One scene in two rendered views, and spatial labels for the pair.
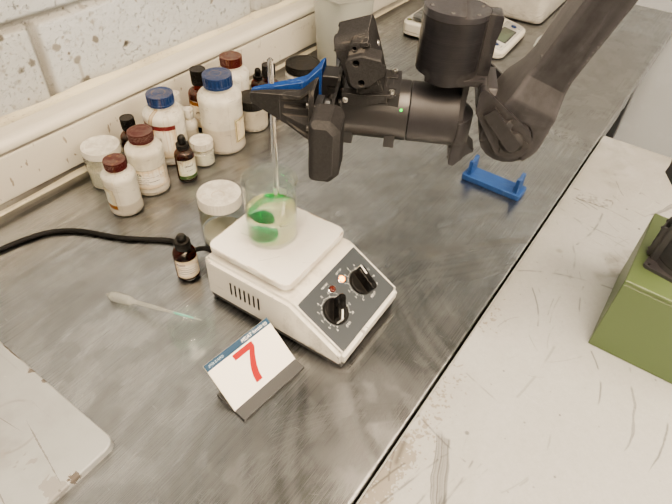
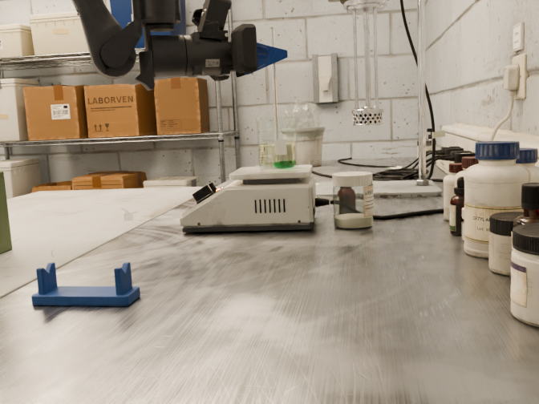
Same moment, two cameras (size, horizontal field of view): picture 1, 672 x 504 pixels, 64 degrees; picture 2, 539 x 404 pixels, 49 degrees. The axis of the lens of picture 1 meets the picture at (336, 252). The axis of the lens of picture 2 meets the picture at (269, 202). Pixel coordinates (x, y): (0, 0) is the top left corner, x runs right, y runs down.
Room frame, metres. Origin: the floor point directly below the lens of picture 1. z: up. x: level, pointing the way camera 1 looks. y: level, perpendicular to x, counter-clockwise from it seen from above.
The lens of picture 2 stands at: (1.32, -0.31, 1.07)
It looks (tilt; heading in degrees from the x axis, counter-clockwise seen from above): 8 degrees down; 156
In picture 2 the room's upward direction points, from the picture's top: 3 degrees counter-clockwise
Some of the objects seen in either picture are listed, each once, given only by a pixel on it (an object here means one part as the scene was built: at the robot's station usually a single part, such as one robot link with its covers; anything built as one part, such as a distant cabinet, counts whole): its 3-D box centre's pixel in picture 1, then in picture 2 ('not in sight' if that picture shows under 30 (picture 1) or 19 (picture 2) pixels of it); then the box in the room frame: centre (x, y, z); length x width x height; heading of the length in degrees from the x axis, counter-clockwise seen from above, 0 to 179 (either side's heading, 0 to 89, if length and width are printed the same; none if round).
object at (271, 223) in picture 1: (271, 210); (275, 143); (0.48, 0.08, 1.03); 0.07 x 0.06 x 0.08; 28
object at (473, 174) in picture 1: (495, 176); (85, 283); (0.72, -0.25, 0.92); 0.10 x 0.03 x 0.04; 56
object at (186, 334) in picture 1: (192, 327); not in sight; (0.39, 0.16, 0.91); 0.06 x 0.06 x 0.02
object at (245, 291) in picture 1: (295, 273); (257, 199); (0.46, 0.05, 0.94); 0.22 x 0.13 x 0.08; 59
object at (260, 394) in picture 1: (255, 366); not in sight; (0.34, 0.08, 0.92); 0.09 x 0.06 x 0.04; 141
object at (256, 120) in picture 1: (252, 111); (516, 243); (0.87, 0.16, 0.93); 0.05 x 0.05 x 0.06
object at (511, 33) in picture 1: (465, 26); not in sight; (1.35, -0.28, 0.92); 0.26 x 0.19 x 0.05; 60
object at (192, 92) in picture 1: (201, 98); not in sight; (0.86, 0.25, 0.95); 0.04 x 0.04 x 0.11
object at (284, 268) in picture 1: (278, 239); (273, 171); (0.48, 0.07, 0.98); 0.12 x 0.12 x 0.01; 59
